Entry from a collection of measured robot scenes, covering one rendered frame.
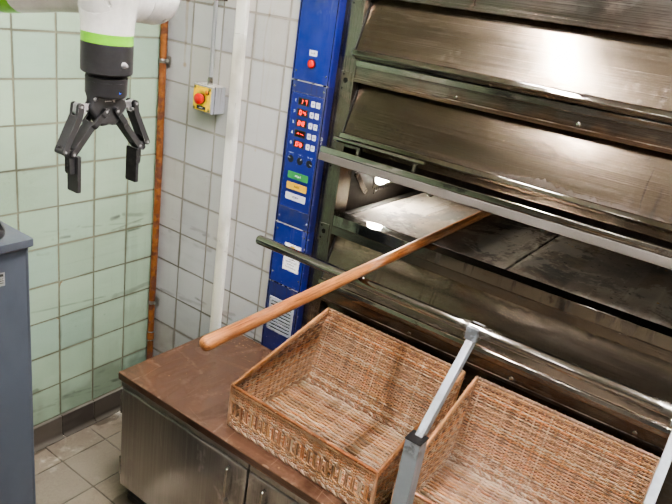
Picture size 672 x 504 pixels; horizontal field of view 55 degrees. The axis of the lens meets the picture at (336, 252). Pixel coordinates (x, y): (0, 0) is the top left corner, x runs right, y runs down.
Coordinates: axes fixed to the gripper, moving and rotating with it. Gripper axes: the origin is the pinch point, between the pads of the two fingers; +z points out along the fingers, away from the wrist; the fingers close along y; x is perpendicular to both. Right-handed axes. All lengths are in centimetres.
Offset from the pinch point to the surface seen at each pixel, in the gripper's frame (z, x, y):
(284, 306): 26.6, 27.3, -28.3
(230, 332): 26.6, 26.9, -10.4
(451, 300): 43, 42, -100
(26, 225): 53, -99, -47
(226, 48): -15, -64, -104
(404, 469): 59, 61, -38
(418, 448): 52, 63, -38
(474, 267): 30, 47, -99
